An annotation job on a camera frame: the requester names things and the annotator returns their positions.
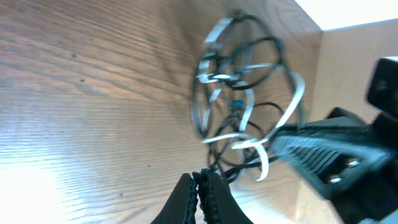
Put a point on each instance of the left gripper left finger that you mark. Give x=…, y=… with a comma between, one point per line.
x=181, y=205

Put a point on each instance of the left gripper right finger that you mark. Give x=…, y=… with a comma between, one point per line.
x=216, y=201

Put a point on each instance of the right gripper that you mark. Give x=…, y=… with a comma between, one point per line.
x=346, y=165

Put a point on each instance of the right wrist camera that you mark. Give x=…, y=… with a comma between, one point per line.
x=382, y=91

